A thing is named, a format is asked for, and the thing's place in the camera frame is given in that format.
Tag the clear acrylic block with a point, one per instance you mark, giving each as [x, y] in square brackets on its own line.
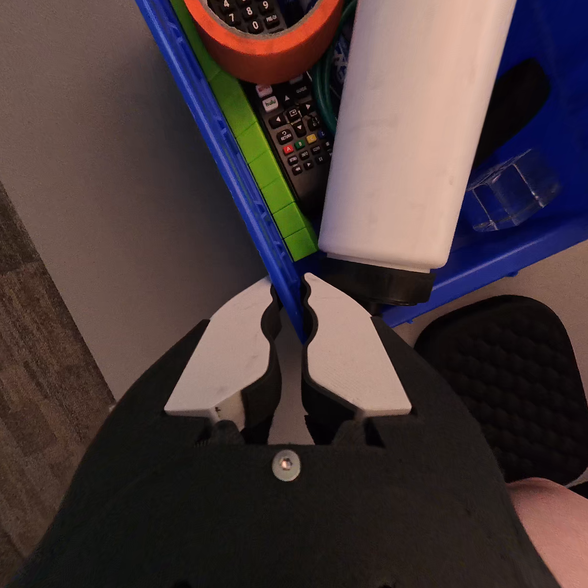
[510, 193]

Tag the black remote control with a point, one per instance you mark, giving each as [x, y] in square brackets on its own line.
[294, 133]

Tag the white bottle black cap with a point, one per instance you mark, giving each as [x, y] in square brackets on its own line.
[404, 138]

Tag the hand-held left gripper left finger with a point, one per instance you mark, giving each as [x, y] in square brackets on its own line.
[220, 358]

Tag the person's right forearm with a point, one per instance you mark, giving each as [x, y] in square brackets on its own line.
[551, 542]

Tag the orange tape roll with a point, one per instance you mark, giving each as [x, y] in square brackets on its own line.
[271, 59]

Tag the blue plastic bin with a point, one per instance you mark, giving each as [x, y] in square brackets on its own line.
[565, 36]

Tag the green plastic block strip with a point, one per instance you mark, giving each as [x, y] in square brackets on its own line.
[275, 193]

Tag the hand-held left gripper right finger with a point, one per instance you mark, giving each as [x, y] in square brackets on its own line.
[353, 363]

